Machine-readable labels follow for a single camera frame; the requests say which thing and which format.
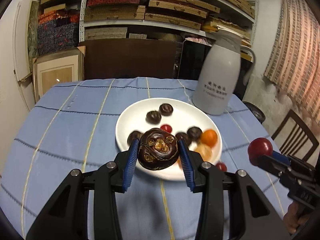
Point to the dark wooden board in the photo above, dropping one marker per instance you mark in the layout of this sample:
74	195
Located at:
128	58

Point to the dark mangosteen top pile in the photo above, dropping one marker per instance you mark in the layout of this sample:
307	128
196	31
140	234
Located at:
183	136

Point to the white metal shelf unit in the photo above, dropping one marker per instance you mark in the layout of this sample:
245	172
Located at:
199	18

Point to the blue patterned box stack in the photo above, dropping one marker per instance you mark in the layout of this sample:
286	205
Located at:
52	38

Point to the small red cherry tomato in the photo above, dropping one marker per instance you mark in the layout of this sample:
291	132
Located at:
166	127

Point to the white leaning panel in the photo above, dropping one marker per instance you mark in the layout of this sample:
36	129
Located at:
20	40

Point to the orange tangerine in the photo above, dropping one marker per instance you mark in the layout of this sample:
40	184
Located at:
209	138

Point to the round black side stool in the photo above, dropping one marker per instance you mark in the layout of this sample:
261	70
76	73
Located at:
258	113

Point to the white oval plate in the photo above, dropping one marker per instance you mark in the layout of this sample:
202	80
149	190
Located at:
184	116

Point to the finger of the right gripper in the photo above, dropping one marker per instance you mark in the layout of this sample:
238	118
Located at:
282	159
268	164

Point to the framed picture in carton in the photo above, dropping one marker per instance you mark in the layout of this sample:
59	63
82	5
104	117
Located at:
59	67

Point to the person right hand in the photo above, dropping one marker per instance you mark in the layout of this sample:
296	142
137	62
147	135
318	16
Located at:
292	220

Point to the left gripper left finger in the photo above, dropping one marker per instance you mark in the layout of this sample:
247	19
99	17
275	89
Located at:
65	214

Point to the grey thermos jug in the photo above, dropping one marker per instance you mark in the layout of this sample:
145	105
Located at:
220	73

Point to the brown wooden chair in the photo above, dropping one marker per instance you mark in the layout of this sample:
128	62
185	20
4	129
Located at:
299	141

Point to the small dark chestnut fruit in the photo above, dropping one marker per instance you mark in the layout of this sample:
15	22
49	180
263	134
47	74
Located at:
134	135

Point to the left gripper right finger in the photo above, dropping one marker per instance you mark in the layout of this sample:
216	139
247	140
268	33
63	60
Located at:
251	215

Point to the striped pink curtain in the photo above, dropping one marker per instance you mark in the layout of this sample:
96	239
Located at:
294	62

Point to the dark red plum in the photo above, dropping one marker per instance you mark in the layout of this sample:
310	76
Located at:
259	147
221	166

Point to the dark mangosteen pile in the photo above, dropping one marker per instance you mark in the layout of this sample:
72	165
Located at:
183	136
158	149

